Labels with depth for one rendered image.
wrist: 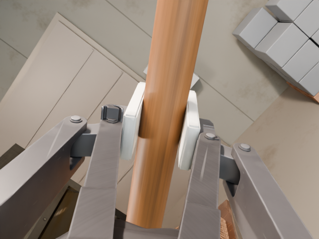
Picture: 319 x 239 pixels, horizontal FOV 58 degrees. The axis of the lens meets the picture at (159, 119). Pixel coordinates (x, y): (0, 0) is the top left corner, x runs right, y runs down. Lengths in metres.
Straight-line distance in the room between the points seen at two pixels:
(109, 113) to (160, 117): 0.04
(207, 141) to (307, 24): 3.03
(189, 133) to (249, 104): 3.88
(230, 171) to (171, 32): 0.08
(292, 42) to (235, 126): 1.48
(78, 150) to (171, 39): 0.08
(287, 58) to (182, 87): 2.96
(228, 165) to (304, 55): 3.05
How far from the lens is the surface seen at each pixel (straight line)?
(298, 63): 3.18
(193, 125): 0.16
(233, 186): 0.16
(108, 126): 0.15
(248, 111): 4.07
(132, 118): 0.16
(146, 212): 0.23
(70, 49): 3.87
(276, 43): 3.07
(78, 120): 0.16
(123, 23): 3.75
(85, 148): 0.16
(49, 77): 4.02
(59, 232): 1.95
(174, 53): 0.17
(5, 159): 2.13
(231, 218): 2.25
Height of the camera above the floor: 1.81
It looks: 11 degrees down
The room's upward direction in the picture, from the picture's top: 53 degrees counter-clockwise
